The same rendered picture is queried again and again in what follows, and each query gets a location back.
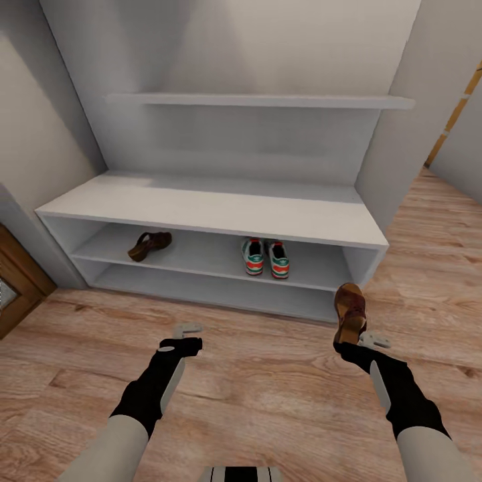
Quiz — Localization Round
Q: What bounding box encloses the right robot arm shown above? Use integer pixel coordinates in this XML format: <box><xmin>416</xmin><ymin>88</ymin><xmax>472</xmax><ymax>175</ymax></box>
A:
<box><xmin>333</xmin><ymin>331</ymin><xmax>480</xmax><ymax>482</ymax></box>

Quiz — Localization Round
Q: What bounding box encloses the sandal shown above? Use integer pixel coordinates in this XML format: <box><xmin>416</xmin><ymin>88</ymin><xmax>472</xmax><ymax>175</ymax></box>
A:
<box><xmin>333</xmin><ymin>282</ymin><xmax>367</xmax><ymax>345</ymax></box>
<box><xmin>128</xmin><ymin>232</ymin><xmax>172</xmax><ymax>262</ymax></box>

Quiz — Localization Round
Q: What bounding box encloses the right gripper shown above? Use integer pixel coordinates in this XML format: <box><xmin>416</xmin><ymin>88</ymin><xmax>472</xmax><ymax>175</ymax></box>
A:
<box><xmin>333</xmin><ymin>341</ymin><xmax>377</xmax><ymax>371</ymax></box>

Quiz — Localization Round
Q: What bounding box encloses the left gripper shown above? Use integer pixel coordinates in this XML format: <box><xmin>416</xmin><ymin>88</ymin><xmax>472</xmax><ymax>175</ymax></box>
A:
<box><xmin>161</xmin><ymin>337</ymin><xmax>203</xmax><ymax>357</ymax></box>

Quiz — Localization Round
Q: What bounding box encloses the gym shoe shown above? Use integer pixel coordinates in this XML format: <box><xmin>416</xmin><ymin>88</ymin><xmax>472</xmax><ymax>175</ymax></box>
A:
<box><xmin>241</xmin><ymin>236</ymin><xmax>264</xmax><ymax>275</ymax></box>
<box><xmin>263</xmin><ymin>238</ymin><xmax>289</xmax><ymax>279</ymax></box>

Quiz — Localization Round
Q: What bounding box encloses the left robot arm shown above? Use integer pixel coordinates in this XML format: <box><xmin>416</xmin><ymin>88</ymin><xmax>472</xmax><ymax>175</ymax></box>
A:
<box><xmin>55</xmin><ymin>323</ymin><xmax>204</xmax><ymax>482</ymax></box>

